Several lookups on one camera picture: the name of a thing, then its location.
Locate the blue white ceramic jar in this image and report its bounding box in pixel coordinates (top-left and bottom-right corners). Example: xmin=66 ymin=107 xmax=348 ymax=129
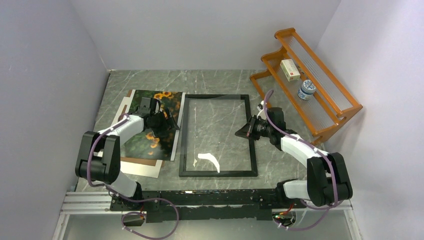
xmin=297 ymin=79 xmax=317 ymax=100

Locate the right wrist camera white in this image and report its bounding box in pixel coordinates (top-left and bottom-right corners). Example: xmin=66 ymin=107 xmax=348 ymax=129
xmin=257 ymin=101 xmax=266 ymax=119

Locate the aluminium rail profile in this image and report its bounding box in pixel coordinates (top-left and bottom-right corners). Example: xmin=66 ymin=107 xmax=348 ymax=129
xmin=60 ymin=187 xmax=353 ymax=215

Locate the orange wooden rack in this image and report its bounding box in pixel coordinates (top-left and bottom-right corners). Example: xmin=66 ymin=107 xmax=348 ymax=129
xmin=250 ymin=28 xmax=363 ymax=145

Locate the white red carton box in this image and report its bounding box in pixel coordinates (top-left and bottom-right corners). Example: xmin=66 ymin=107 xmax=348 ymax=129
xmin=280 ymin=59 xmax=301 ymax=82

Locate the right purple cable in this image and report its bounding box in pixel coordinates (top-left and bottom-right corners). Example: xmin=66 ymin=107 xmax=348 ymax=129
xmin=263 ymin=88 xmax=342 ymax=232

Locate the black picture frame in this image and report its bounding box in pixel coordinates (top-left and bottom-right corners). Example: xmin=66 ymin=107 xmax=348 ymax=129
xmin=179 ymin=94 xmax=258 ymax=178

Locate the brown backing board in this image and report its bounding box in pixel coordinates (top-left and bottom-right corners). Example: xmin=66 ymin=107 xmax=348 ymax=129
xmin=113 ymin=89 xmax=157 ymax=167

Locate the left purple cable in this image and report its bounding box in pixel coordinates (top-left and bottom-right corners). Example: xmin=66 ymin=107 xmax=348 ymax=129
xmin=86 ymin=112 xmax=180 ymax=240

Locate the sunflower photo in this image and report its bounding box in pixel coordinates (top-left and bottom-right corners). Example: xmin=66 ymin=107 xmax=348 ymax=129
xmin=114 ymin=89 xmax=185 ymax=161

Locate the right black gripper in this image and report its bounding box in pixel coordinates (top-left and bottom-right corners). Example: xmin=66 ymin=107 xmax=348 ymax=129
xmin=235 ymin=114 xmax=273 ymax=141

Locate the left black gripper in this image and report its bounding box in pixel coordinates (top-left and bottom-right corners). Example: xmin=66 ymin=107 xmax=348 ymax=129
xmin=150 ymin=107 xmax=180 ymax=138

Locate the clear glass pane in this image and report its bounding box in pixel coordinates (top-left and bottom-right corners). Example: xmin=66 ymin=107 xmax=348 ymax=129
xmin=185 ymin=98 xmax=252 ymax=173

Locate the white mat board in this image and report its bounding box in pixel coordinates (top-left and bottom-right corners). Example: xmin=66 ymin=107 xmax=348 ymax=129
xmin=100 ymin=97 xmax=163 ymax=178

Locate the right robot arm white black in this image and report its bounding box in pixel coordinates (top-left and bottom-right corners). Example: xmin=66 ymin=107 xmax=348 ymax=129
xmin=235 ymin=107 xmax=353 ymax=208

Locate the purple cable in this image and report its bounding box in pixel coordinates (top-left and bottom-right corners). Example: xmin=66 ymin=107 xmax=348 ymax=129
xmin=86 ymin=112 xmax=180 ymax=240
xmin=263 ymin=88 xmax=342 ymax=232

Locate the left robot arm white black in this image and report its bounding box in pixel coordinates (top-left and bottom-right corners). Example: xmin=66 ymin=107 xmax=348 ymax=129
xmin=75 ymin=97 xmax=179 ymax=210

